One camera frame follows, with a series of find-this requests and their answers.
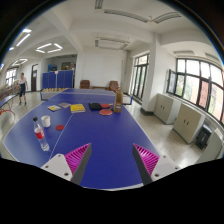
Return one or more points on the grey pink booklet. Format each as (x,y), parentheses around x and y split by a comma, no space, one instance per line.
(64,105)

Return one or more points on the yellow book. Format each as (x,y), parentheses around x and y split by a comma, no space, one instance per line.
(76,108)

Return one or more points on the person in dark shorts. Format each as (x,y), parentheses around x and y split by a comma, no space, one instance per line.
(23,88)

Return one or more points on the folded blue tennis table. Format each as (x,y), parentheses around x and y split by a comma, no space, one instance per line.
(62,79)

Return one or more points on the beige cabinet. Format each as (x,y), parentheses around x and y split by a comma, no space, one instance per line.
(166,108)
(188,123)

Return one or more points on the blue table at left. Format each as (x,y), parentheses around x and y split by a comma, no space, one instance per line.
(6,104)

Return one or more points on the red paddle behind case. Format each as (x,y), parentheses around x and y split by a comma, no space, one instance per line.
(105,106)

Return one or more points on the white paper cup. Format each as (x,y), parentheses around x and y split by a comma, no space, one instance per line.
(45,121)

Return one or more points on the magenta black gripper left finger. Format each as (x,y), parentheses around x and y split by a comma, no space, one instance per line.
(71,166)

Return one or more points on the colourful thin booklet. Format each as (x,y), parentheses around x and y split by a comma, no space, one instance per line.
(54,108)

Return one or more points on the clear plastic water bottle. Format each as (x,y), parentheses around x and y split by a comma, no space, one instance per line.
(40,135)

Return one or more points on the right brown armchair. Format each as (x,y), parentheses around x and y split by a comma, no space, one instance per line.
(114,86)

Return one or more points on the black bin by window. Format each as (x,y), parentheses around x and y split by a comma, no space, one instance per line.
(203,136)

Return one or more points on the near beige cabinet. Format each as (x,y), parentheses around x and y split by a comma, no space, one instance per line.
(188,123)

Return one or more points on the left brown armchair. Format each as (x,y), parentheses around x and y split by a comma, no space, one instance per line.
(84,84)

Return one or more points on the black paddle case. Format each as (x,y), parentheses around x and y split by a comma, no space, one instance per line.
(95,106)

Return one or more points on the red table tennis paddle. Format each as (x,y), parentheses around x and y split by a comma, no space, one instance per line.
(105,112)

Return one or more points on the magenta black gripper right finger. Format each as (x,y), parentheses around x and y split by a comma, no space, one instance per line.
(151,166)

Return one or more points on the brown armchair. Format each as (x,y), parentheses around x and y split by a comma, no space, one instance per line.
(114,86)
(84,84)

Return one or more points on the far beige cabinet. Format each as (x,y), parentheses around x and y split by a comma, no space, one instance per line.
(166,108)

